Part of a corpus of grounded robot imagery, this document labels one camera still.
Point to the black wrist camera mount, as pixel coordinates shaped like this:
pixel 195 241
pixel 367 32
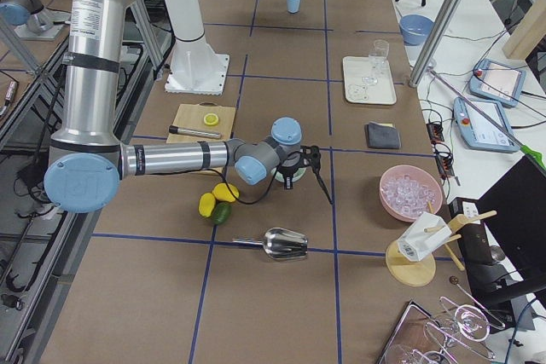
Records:
pixel 311 158

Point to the wooden cutting board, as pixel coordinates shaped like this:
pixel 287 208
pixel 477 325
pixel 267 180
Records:
pixel 191 116

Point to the blue teach pendant far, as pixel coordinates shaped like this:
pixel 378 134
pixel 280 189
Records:
pixel 498 82

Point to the light blue plastic cup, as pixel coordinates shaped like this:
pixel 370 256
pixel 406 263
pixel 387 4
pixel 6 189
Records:
pixel 293 6

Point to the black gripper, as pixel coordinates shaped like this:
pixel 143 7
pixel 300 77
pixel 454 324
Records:
pixel 288 170

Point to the light green bowl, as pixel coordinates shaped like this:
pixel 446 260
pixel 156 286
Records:
pixel 296 176

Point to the clear wine glass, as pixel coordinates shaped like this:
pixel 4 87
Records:
pixel 377 58

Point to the cream bear tray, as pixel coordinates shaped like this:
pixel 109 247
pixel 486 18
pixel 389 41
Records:
pixel 354 69

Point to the white carton on stand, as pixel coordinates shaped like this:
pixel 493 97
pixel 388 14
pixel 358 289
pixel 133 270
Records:
pixel 426 234

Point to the wooden cup stand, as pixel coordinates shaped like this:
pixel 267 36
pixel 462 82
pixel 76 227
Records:
pixel 421 273

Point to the lemon half slice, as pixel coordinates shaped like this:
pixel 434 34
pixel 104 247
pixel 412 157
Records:
pixel 211 119

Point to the blue teach pendant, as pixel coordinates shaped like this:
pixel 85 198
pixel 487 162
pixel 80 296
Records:
pixel 478 132
pixel 498 82

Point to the aluminium frame post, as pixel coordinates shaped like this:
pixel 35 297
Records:
pixel 443 18

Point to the blue bowl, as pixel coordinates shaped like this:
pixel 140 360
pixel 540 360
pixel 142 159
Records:
pixel 415 29

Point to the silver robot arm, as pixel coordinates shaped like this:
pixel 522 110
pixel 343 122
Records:
pixel 32 20
pixel 87 161

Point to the steel muddler black tip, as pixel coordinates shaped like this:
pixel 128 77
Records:
pixel 184 131

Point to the black monitor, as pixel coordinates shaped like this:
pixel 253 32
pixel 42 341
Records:
pixel 518 198

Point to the grey folded cloth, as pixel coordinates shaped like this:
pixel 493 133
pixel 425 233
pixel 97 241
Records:
pixel 382 136

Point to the blue teach pendant near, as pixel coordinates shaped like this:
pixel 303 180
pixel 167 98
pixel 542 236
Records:
pixel 478 132

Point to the hanging wine glasses rack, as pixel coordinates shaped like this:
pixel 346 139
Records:
pixel 456 334

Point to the pink bowl of ice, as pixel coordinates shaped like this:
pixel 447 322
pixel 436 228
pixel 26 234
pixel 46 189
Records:
pixel 407 191

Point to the yellow lemon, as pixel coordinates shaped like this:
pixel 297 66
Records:
pixel 226 192
pixel 206 204

